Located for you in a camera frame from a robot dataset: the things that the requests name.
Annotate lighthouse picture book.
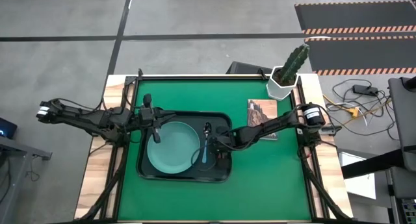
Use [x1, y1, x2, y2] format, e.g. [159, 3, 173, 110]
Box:
[247, 99, 280, 142]

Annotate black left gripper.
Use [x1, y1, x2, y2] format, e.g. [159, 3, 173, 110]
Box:
[138, 93, 177, 144]

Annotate black plastic tray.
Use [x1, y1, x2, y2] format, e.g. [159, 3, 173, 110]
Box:
[136, 110, 233, 184]

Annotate teal round plate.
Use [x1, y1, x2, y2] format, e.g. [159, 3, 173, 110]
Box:
[146, 121, 202, 175]

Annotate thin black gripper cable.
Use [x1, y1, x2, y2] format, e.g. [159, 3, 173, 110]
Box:
[190, 145, 219, 172]

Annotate grey side desk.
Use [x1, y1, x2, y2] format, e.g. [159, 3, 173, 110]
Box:
[0, 135, 53, 224]

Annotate black metal table frame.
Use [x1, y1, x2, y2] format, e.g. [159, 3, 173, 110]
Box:
[75, 68, 354, 224]

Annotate blue handled metal spoon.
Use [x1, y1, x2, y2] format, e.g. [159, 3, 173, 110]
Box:
[201, 121, 213, 164]

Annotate black electronic device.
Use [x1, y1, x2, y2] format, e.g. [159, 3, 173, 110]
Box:
[0, 117, 18, 140]

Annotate white hexagonal plant pot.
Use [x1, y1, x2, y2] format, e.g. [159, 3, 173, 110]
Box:
[266, 65, 300, 101]

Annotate white floor cable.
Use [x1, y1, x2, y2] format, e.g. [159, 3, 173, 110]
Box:
[327, 101, 369, 128]

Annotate black power adapter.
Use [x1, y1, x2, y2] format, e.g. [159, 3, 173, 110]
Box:
[352, 84, 380, 96]

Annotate black bar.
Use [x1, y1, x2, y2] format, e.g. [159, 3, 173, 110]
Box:
[341, 148, 407, 180]

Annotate white box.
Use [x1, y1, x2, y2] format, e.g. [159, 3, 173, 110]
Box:
[337, 151, 377, 201]

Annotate black floor cable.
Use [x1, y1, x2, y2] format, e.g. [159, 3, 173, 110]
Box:
[331, 79, 401, 142]

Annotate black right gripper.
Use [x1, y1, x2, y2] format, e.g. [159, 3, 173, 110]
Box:
[209, 125, 235, 168]

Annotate green cactus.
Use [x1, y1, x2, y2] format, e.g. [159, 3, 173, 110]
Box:
[279, 44, 311, 85]

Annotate black orange striped floor mat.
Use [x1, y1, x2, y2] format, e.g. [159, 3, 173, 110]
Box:
[294, 0, 416, 35]
[304, 35, 416, 77]

